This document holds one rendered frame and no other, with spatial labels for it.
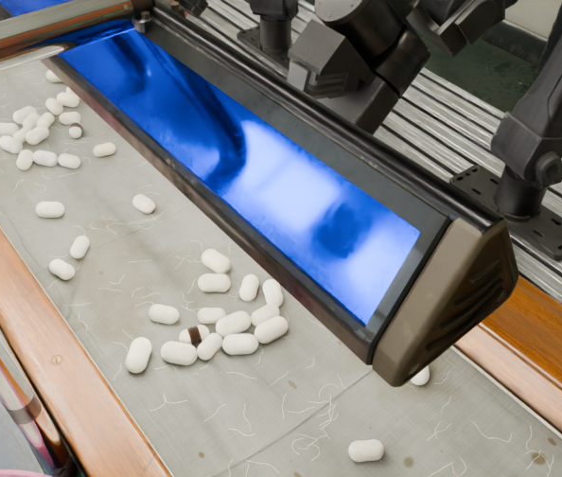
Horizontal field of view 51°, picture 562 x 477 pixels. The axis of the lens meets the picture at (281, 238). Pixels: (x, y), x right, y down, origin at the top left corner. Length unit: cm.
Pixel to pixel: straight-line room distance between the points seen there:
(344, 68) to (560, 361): 35
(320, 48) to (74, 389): 38
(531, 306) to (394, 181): 46
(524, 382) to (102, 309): 44
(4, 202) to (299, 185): 63
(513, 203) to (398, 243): 66
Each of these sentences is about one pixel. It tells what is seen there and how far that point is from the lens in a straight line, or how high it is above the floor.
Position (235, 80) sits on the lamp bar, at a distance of 29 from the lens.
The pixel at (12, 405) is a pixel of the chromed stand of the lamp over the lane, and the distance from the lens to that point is 49.
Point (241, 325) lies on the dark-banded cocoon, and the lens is 62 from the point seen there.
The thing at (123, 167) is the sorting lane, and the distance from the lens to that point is 86.
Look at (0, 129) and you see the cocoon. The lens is 97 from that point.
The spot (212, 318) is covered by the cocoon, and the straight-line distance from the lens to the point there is 63.
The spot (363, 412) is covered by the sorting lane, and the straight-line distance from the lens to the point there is 59.
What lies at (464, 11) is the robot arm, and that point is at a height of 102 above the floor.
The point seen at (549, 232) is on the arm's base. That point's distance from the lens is 90.
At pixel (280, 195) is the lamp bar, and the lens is 27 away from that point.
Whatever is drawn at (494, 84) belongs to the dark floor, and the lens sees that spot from 263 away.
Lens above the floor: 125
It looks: 45 degrees down
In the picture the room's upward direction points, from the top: straight up
